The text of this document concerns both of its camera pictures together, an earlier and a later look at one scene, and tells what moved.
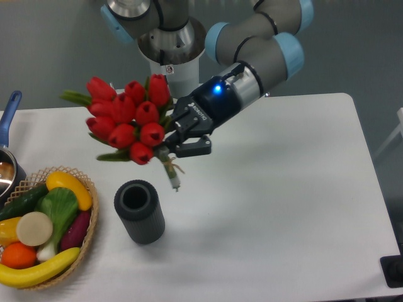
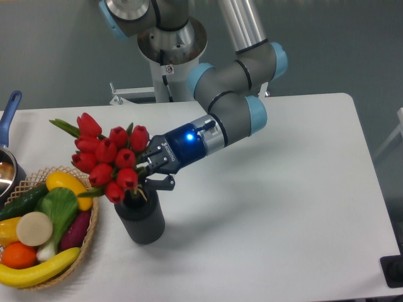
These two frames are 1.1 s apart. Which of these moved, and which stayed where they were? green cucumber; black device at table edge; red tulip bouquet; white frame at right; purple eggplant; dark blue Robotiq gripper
Moved: red tulip bouquet; dark blue Robotiq gripper
Stayed: white frame at right; purple eggplant; green cucumber; black device at table edge
